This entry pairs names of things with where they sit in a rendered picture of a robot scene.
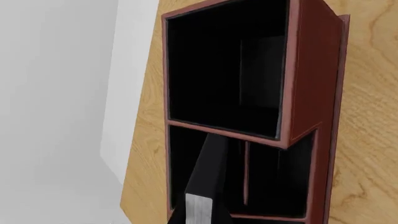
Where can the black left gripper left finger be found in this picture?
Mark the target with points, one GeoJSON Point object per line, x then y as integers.
{"type": "Point", "coordinates": [179, 215]}

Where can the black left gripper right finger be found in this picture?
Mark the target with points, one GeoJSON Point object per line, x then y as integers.
{"type": "Point", "coordinates": [220, 215]}

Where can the red-brown desk caddy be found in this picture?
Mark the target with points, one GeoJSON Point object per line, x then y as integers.
{"type": "Point", "coordinates": [314, 77]}

